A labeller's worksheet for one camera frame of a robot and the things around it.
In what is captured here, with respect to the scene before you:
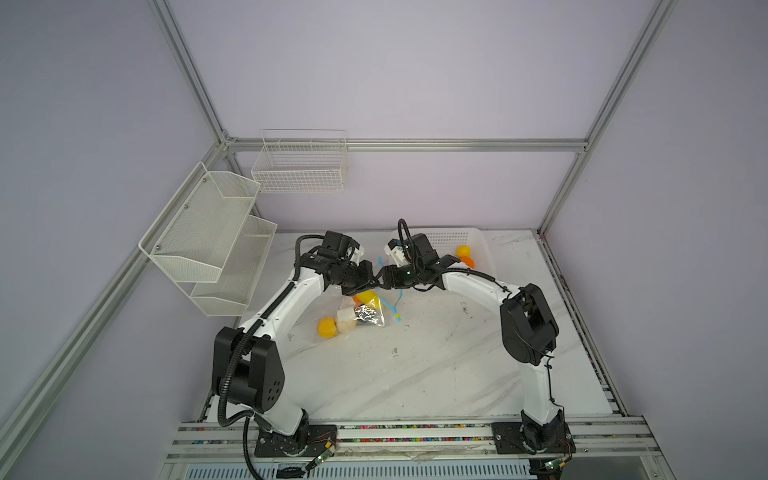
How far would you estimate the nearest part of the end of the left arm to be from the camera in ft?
2.02

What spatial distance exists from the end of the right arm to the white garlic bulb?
137 mm

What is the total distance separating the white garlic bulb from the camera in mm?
870

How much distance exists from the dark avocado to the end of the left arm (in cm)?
7

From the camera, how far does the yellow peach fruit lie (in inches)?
35.4

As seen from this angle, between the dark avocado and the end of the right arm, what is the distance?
93 millimetres

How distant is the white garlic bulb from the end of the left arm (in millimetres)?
102

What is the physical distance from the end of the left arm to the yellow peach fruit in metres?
0.16

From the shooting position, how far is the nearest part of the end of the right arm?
0.71 m

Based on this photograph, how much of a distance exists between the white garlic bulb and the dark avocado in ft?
0.03

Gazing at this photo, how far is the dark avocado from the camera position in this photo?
855 millimetres

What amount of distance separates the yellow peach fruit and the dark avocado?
3.6 inches
